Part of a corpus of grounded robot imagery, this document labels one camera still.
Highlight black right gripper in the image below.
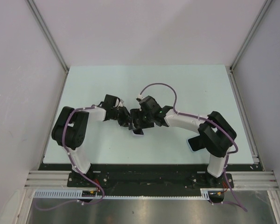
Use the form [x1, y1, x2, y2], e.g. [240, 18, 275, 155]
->
[129, 108, 154, 130]

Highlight light blue phone case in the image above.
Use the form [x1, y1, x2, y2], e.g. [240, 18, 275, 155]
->
[187, 136, 205, 152]

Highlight lilac phone case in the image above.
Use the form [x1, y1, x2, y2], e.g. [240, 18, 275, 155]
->
[128, 123, 144, 136]

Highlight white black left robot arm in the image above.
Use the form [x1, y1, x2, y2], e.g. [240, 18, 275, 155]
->
[51, 105, 130, 187]

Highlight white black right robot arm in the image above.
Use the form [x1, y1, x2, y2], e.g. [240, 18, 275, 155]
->
[129, 106, 238, 187]

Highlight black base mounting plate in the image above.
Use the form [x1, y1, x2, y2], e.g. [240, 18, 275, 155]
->
[38, 163, 263, 188]

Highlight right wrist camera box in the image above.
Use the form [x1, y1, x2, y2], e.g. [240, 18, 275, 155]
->
[137, 96, 161, 114]

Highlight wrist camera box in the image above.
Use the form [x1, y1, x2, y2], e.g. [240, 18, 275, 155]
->
[103, 94, 123, 109]
[137, 96, 161, 114]

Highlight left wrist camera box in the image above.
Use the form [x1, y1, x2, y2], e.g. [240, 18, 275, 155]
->
[103, 94, 123, 109]

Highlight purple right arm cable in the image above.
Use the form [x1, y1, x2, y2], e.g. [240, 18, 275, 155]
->
[140, 83, 248, 212]

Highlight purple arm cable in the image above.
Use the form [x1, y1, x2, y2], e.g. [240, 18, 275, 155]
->
[140, 83, 248, 212]
[35, 105, 105, 212]

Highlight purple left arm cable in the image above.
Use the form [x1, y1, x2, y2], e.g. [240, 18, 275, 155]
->
[35, 105, 105, 212]

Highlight right aluminium corner post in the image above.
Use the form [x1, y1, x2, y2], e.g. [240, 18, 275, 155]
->
[228, 0, 273, 73]

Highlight aluminium corner post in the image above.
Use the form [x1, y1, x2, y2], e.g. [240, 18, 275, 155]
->
[228, 0, 273, 73]
[25, 0, 69, 74]

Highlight white slotted cable duct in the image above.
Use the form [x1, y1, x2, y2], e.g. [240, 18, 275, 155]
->
[34, 189, 209, 200]

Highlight aluminium front rail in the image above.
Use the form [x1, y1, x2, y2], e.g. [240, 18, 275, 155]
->
[25, 171, 279, 190]

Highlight left aluminium corner post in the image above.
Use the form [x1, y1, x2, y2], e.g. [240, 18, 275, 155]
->
[25, 0, 69, 74]

